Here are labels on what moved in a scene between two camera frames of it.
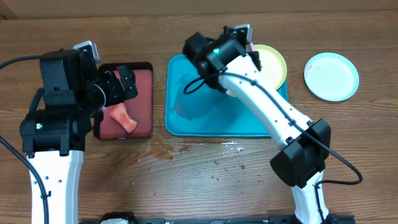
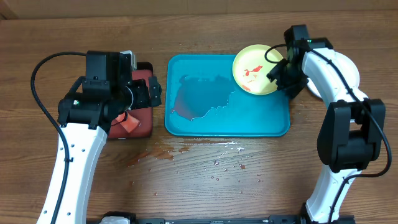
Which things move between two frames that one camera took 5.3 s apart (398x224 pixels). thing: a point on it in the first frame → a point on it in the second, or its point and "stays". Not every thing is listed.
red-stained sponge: x=119 y=112 stays
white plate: x=246 y=80 → x=346 y=66
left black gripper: x=109 y=86 → x=138 y=91
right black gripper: x=255 y=61 → x=278 y=76
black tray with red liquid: x=139 y=107 stays
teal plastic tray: x=193 y=108 stays
